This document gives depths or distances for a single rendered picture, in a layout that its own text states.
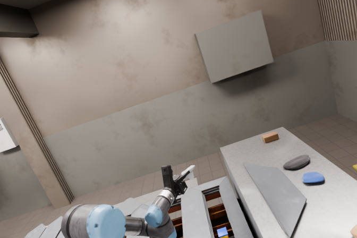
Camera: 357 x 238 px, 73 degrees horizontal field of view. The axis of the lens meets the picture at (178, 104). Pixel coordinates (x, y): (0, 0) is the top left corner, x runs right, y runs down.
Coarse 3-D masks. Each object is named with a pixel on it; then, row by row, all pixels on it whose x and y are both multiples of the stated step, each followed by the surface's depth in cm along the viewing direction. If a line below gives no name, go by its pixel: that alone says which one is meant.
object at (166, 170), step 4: (164, 168) 115; (168, 168) 114; (164, 172) 115; (168, 172) 113; (164, 176) 115; (168, 176) 113; (172, 176) 114; (164, 180) 115; (168, 180) 113; (172, 180) 114; (164, 184) 114; (168, 184) 113; (172, 184) 113; (172, 188) 112
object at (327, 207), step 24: (240, 144) 213; (264, 144) 199; (288, 144) 187; (240, 168) 179; (312, 168) 152; (336, 168) 145; (312, 192) 134; (336, 192) 129; (264, 216) 130; (312, 216) 120; (336, 216) 115
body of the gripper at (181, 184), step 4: (176, 176) 118; (176, 180) 115; (180, 180) 116; (176, 184) 115; (180, 184) 116; (184, 184) 119; (164, 188) 111; (168, 188) 110; (176, 188) 116; (180, 188) 115; (184, 188) 119; (172, 192) 109; (176, 192) 115; (180, 192) 117; (184, 192) 116; (176, 196) 113; (176, 200) 112
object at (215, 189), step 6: (216, 186) 199; (204, 192) 200; (210, 192) 200; (216, 192) 199; (180, 198) 201; (204, 198) 194; (222, 198) 188; (174, 204) 201; (180, 204) 201; (204, 204) 184; (228, 216) 168; (210, 222) 169; (210, 228) 161; (234, 234) 152
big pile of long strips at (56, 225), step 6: (54, 222) 235; (60, 222) 232; (36, 228) 235; (42, 228) 232; (48, 228) 228; (54, 228) 225; (60, 228) 221; (30, 234) 229; (36, 234) 226; (42, 234) 222; (48, 234) 219; (54, 234) 216
